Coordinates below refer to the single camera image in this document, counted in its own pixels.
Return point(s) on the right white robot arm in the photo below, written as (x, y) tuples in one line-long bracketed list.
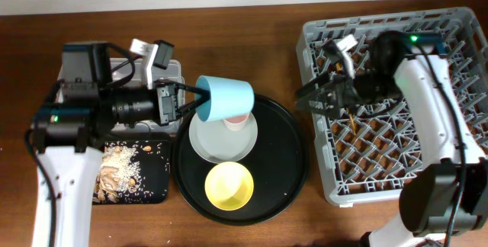
[(449, 196)]

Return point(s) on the pink plastic cup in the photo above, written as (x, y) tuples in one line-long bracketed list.
[(236, 123)]

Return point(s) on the black rectangular tray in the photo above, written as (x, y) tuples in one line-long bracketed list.
[(152, 178)]

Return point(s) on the blue plastic cup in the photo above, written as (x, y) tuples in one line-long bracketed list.
[(228, 98)]

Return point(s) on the grey round plate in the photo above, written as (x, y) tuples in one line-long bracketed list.
[(215, 142)]

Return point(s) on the clear plastic waste bin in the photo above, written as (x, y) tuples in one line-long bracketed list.
[(172, 73)]

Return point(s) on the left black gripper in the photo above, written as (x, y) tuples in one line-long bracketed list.
[(168, 102)]

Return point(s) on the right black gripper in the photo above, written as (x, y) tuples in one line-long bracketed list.
[(337, 93)]

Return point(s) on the food scraps and rice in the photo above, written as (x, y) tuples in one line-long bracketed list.
[(118, 170)]

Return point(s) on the grey dishwasher rack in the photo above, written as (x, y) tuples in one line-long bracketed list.
[(385, 154)]

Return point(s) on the round black serving tray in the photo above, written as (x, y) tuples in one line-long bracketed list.
[(278, 163)]

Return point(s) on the yellow bowl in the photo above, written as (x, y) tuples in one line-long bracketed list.
[(229, 186)]

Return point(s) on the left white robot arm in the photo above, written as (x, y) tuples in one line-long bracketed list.
[(66, 138)]

